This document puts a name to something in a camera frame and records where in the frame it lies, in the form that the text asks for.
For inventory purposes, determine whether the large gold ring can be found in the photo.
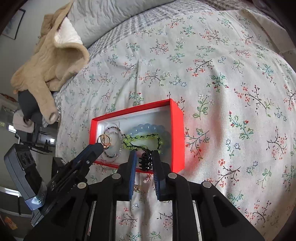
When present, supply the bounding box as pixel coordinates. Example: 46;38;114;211
97;133;112;150

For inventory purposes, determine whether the clear crystal bead bracelet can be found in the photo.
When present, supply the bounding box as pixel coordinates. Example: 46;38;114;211
99;126;125;160

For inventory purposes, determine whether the light blue bead bracelet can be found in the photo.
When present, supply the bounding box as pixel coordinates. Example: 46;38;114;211
125;123;172;160

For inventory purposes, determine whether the black box at bedside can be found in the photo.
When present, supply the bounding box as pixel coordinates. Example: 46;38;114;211
4;144;47;210

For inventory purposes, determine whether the black hair claw clip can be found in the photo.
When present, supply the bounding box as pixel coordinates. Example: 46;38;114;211
139;150;152;172

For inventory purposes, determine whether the framed wall picture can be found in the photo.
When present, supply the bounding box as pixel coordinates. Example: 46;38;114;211
2;9;26;40

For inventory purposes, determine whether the small gold flower earring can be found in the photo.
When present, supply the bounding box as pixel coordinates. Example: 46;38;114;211
133;185;140;193

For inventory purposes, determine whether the floral bed sheet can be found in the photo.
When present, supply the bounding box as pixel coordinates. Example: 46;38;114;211
56;1;295;240

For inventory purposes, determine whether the red Ace cardboard box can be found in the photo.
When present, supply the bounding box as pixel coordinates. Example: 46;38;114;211
89;99;185;172

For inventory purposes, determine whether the small gold stud earring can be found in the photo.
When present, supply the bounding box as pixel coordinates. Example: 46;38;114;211
144;174;151;183

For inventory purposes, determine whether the grey quilted pillow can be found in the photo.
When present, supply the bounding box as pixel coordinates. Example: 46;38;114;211
67;0;170;48

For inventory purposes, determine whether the dark chair with clothes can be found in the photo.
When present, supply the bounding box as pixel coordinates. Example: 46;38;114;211
13;90;58;154

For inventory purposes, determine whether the green bead bracelet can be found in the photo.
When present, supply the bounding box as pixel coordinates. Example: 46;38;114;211
122;133;164;151

